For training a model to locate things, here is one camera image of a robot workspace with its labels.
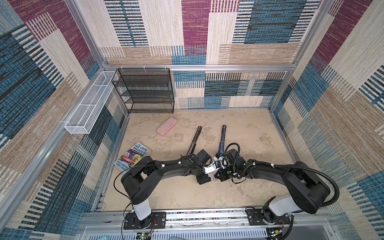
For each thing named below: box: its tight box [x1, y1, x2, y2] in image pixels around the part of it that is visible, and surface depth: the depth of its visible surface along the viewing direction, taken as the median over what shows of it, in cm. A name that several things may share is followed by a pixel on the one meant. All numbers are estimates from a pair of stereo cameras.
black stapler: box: [186, 126, 202, 156], surface depth 104 cm
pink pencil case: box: [156, 117, 177, 137], surface depth 110 cm
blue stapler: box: [218, 124, 227, 156], surface depth 104 cm
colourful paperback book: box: [113, 142, 149, 174], surface depth 96 cm
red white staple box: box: [207, 172, 215, 182], surface depth 89 cm
